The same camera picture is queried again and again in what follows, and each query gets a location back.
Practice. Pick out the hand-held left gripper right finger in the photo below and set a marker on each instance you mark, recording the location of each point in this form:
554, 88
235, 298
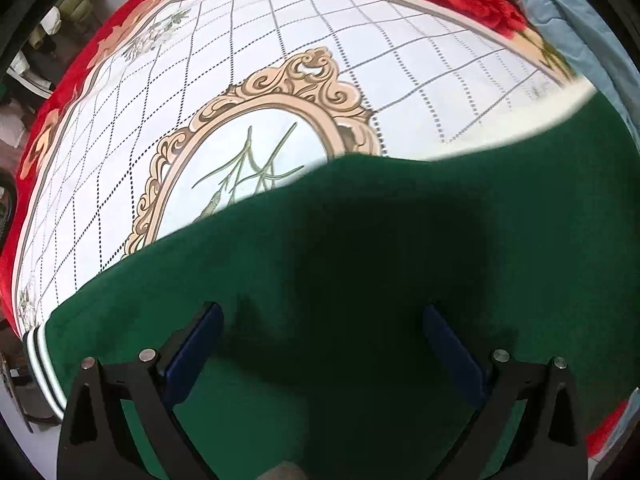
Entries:
452, 350

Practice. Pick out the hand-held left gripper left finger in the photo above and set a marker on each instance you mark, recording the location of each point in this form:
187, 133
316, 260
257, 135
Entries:
192, 355

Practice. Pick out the light blue duvet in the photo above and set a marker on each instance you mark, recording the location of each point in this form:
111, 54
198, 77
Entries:
565, 25

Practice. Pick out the white quilted floral cloth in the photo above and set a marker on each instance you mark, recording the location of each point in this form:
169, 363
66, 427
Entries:
400, 60

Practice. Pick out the row of hanging clothes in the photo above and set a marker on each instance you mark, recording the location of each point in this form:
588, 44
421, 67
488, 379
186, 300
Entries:
72, 7

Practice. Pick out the green and white varsity jacket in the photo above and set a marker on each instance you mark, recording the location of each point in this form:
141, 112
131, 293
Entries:
350, 260

